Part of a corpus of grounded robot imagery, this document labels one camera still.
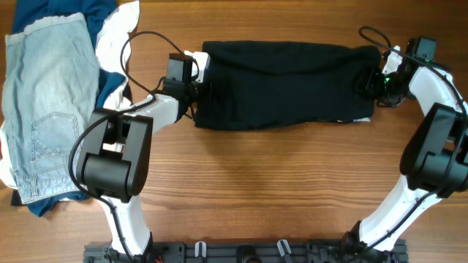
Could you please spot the white garment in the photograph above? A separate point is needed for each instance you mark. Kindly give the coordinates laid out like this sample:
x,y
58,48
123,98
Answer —
x,y
117,44

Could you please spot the light blue denim shorts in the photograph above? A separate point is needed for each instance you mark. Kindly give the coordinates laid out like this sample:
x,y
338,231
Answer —
x,y
50,90

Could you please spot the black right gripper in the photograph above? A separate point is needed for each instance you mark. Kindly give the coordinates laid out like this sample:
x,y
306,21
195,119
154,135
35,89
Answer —
x,y
371,80

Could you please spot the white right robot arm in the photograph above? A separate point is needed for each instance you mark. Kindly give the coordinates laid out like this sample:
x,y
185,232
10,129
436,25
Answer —
x,y
433,165

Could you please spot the dark blue garment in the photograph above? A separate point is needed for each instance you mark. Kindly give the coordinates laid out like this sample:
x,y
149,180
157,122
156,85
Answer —
x,y
73,14

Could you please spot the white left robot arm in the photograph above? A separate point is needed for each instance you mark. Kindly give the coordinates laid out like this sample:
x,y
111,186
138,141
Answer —
x,y
110,161

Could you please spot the black shorts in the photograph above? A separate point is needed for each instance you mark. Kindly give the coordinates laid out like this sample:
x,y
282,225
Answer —
x,y
265,85

